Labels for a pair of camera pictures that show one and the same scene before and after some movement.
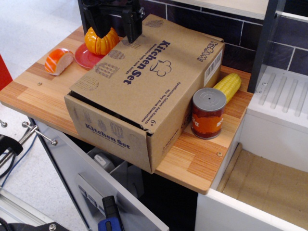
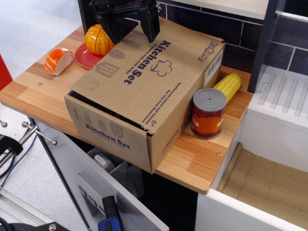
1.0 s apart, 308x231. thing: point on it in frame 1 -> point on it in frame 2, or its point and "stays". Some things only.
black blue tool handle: (113, 220) stays
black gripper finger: (134, 19) -> (149, 21)
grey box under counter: (131, 176) stays
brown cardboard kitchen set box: (135, 99) stays
